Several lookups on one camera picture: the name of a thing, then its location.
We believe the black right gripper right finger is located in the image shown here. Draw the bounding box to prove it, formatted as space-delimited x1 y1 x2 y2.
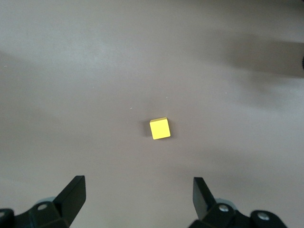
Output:
187 177 288 228

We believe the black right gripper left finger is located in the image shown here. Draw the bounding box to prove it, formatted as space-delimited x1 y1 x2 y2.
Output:
0 175 86 228

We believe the yellow cube block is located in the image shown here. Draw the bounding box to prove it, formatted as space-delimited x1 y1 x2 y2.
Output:
149 116 171 140

